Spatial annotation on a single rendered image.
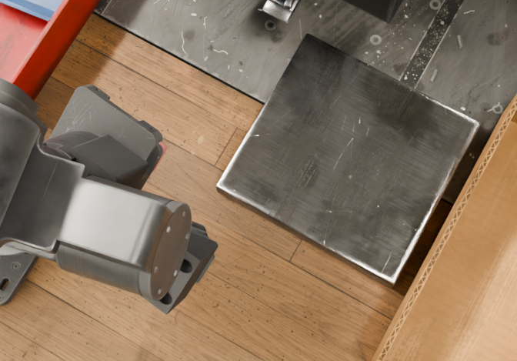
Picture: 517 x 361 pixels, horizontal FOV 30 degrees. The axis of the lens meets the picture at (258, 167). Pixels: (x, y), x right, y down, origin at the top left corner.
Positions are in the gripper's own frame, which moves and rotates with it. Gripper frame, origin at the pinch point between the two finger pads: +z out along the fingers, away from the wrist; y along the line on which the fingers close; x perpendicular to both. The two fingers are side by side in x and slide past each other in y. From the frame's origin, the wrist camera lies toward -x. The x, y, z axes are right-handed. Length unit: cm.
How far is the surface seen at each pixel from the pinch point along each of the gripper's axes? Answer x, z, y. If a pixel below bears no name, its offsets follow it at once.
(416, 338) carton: -25.8, 9.3, -3.0
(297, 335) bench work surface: -17.8, 7.3, -8.1
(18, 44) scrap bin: 17.4, 11.2, -2.7
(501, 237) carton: -27.1, 14.8, 6.7
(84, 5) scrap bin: 14.0, 12.1, 3.5
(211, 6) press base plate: 5.5, 17.8, 8.6
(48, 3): 17.5, 13.2, 1.4
